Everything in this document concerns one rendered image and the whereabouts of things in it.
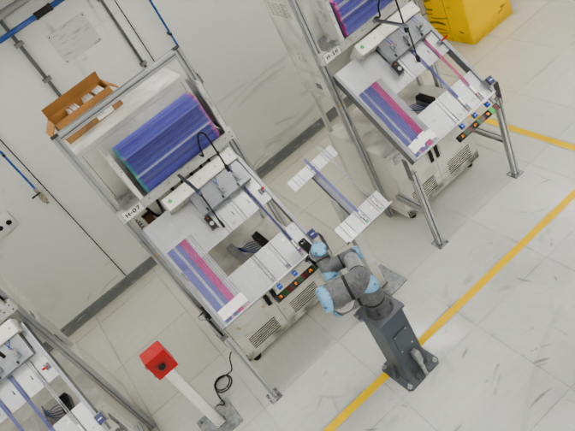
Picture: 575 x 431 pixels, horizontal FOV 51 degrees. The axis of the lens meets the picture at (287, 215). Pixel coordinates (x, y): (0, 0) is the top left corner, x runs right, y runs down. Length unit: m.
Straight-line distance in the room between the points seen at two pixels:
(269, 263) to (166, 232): 0.60
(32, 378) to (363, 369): 1.80
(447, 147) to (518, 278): 1.03
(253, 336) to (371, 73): 1.78
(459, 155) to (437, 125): 0.67
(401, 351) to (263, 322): 0.97
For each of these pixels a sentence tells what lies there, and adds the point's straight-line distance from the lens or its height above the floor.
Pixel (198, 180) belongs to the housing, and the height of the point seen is 1.25.
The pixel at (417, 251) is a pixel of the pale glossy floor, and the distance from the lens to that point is 4.08.
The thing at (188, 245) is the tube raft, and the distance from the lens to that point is 3.35.
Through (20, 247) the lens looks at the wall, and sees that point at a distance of 4.89.
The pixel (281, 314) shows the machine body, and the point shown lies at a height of 0.20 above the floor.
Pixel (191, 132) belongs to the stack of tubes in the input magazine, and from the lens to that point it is 3.25.
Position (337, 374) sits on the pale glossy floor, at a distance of 3.71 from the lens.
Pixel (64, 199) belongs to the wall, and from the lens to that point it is 4.80.
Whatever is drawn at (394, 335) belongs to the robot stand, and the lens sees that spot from 3.20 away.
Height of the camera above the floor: 2.93
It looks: 37 degrees down
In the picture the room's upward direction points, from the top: 31 degrees counter-clockwise
